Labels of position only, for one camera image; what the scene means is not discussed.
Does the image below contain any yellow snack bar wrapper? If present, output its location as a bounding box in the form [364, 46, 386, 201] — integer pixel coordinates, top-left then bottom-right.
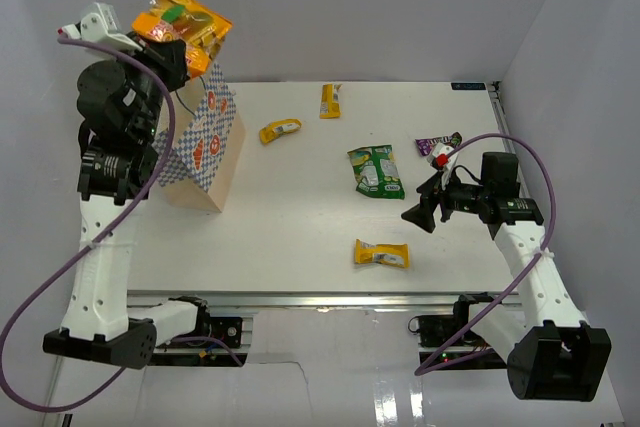
[354, 239, 410, 269]

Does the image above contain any yellow snack bar far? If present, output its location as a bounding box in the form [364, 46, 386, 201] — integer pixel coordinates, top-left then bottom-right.
[319, 83, 342, 119]

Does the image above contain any blue checkered paper bag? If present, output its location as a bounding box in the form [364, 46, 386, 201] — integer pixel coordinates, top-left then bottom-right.
[156, 62, 246, 212]

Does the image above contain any blue table corner label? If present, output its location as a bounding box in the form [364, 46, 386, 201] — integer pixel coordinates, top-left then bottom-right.
[451, 82, 486, 91]

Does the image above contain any green Fox's candy bag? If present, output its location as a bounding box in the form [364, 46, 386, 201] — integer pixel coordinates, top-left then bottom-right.
[347, 145, 405, 200]

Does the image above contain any purple M&M's packet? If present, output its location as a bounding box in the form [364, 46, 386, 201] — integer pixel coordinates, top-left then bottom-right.
[415, 132, 463, 157]

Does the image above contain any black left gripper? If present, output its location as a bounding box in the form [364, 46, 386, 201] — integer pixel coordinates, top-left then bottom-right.
[110, 31, 191, 143]

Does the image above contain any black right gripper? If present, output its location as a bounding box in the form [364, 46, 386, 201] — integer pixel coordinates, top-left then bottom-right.
[402, 167, 490, 233]

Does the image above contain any yellow snack pack curled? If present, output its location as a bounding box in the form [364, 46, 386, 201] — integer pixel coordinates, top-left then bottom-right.
[259, 119, 302, 145]

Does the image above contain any aluminium table edge rail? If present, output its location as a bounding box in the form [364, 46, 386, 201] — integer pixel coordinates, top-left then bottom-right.
[127, 289, 524, 309]

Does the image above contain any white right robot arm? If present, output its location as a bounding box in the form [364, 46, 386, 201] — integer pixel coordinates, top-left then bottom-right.
[402, 145, 611, 402]

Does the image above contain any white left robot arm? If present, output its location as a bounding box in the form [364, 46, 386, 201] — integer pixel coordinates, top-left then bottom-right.
[43, 33, 212, 369]

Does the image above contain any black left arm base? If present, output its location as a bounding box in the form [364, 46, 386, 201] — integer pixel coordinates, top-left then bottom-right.
[150, 296, 248, 368]

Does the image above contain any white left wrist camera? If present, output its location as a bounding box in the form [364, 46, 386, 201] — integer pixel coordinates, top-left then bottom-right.
[58, 2, 142, 52]

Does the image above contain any orange candy bag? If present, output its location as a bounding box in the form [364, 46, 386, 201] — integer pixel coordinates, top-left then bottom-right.
[132, 0, 233, 78]

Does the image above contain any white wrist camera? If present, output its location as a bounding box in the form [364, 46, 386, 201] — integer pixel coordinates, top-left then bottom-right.
[427, 144, 457, 172]
[58, 2, 142, 52]

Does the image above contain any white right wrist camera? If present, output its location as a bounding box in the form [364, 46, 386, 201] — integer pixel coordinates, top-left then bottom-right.
[427, 144, 457, 172]

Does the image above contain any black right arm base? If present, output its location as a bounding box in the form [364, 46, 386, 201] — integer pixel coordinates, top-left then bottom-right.
[407, 293, 506, 370]

